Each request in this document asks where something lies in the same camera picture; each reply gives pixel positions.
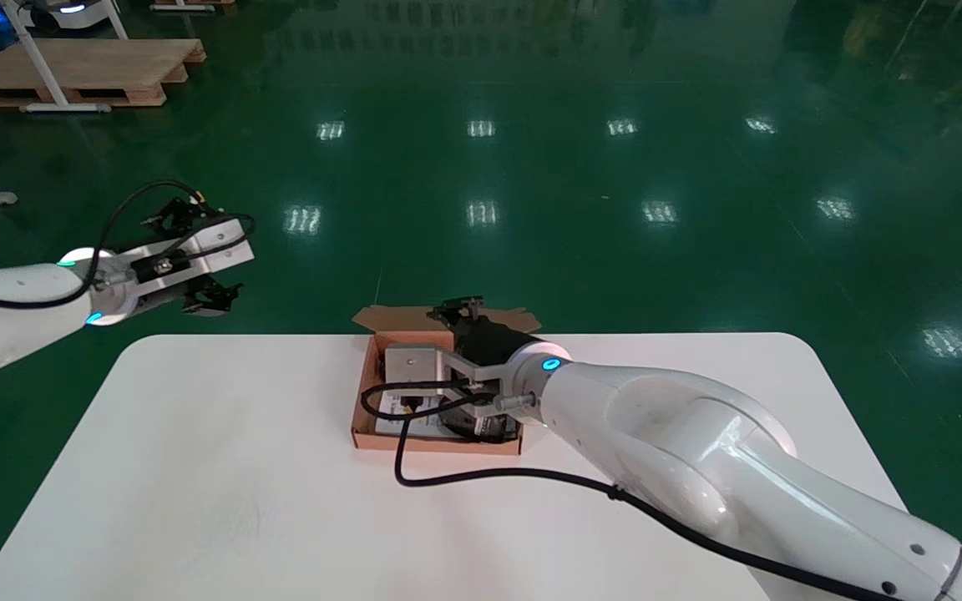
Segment black cloth-covered left gripper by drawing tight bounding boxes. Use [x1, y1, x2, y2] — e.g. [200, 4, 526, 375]
[132, 197, 246, 317]

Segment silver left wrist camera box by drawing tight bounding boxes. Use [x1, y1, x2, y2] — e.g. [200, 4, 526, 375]
[116, 214, 256, 295]

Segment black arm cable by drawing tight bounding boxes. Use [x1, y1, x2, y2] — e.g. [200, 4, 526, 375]
[0, 179, 257, 313]
[361, 379, 904, 601]

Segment open brown cardboard box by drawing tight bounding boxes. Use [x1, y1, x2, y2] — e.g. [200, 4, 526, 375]
[351, 305, 542, 457]

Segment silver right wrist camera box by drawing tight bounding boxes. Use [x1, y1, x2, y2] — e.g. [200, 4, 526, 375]
[384, 341, 500, 396]

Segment printed white paper manual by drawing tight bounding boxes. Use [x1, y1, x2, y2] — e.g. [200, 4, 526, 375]
[375, 392, 448, 438]

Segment white metal table frame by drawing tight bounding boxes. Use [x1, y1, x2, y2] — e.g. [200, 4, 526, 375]
[0, 0, 129, 114]

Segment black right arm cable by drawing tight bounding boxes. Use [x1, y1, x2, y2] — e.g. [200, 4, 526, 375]
[361, 379, 904, 601]

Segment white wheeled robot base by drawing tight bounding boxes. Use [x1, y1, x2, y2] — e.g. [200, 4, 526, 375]
[18, 0, 119, 32]

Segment black cloth-covered right gripper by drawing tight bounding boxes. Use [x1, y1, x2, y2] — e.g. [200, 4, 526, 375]
[428, 295, 550, 442]

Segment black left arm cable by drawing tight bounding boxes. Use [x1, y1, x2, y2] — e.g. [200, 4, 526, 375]
[0, 179, 257, 313]

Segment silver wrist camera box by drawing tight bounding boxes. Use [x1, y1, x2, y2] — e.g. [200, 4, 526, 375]
[116, 214, 256, 295]
[384, 341, 500, 396]

